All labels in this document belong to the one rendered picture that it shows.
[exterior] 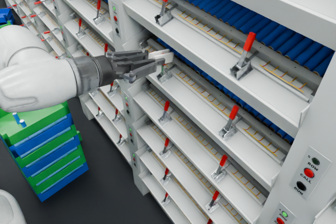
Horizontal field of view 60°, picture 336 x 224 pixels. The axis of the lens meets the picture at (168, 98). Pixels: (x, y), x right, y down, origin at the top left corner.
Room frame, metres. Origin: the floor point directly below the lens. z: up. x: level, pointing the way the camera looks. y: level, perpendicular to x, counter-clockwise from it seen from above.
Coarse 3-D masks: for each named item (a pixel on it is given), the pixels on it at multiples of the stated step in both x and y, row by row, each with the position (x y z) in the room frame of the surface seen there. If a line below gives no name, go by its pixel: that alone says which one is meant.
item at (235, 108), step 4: (232, 108) 0.48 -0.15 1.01; (236, 108) 0.47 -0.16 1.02; (232, 112) 0.47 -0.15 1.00; (236, 112) 0.47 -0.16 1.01; (232, 116) 0.47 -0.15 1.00; (228, 120) 0.47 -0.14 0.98; (232, 120) 0.47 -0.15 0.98; (228, 124) 0.46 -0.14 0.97; (224, 128) 0.47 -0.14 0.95; (228, 128) 0.46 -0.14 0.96
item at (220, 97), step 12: (156, 48) 0.79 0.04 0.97; (180, 60) 0.71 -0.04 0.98; (180, 72) 0.68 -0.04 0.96; (192, 72) 0.66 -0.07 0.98; (192, 84) 0.63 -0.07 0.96; (204, 84) 0.61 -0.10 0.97; (204, 96) 0.58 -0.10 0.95; (216, 96) 0.56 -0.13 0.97; (228, 108) 0.53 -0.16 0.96; (240, 108) 0.51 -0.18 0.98; (252, 120) 0.47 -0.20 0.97; (264, 132) 0.44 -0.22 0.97; (276, 144) 0.41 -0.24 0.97; (288, 144) 0.40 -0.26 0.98
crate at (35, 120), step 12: (0, 108) 0.96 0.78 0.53; (48, 108) 1.01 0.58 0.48; (60, 108) 0.96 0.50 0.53; (0, 120) 0.93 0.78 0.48; (12, 120) 0.93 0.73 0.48; (24, 120) 0.93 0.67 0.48; (36, 120) 0.93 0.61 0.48; (48, 120) 0.91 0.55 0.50; (0, 132) 0.79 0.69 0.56; (12, 132) 0.86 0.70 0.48; (24, 132) 0.83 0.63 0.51; (12, 144) 0.79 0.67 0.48
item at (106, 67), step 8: (96, 56) 0.58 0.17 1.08; (104, 56) 0.58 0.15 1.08; (96, 64) 0.55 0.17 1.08; (104, 64) 0.56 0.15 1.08; (112, 64) 0.59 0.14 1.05; (104, 72) 0.54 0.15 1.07; (112, 72) 0.55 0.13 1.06; (120, 72) 0.56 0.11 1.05; (104, 80) 0.54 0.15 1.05; (112, 80) 0.55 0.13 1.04
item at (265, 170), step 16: (144, 32) 0.85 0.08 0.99; (128, 48) 0.82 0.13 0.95; (144, 48) 0.83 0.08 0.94; (176, 80) 0.67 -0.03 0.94; (176, 96) 0.61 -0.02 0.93; (192, 96) 0.60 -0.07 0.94; (208, 96) 0.59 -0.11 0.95; (192, 112) 0.55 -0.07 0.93; (208, 112) 0.54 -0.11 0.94; (224, 112) 0.53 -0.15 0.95; (208, 128) 0.49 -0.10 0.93; (224, 144) 0.44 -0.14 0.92; (240, 144) 0.43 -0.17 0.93; (240, 160) 0.40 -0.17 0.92; (256, 160) 0.39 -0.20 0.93; (272, 160) 0.38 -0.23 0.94; (256, 176) 0.36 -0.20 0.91; (272, 176) 0.35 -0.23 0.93
